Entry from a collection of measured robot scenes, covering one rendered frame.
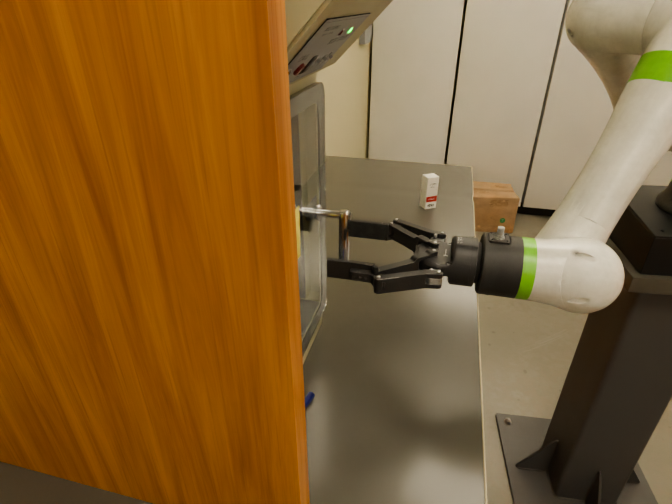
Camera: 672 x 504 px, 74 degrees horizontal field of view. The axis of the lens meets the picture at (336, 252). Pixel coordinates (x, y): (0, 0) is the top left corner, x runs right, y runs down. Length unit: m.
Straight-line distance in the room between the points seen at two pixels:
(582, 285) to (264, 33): 0.53
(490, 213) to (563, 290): 2.72
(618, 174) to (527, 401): 1.47
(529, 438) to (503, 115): 2.30
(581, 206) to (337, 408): 0.50
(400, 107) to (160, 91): 3.26
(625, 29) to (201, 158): 0.78
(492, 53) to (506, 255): 2.88
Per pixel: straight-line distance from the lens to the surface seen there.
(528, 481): 1.88
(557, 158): 3.68
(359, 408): 0.73
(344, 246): 0.70
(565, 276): 0.67
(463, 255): 0.66
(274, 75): 0.29
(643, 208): 1.31
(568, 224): 0.81
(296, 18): 0.36
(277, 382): 0.41
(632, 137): 0.84
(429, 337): 0.86
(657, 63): 0.88
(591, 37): 0.98
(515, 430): 2.01
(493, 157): 3.62
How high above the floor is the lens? 1.49
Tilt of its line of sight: 30 degrees down
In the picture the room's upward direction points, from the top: straight up
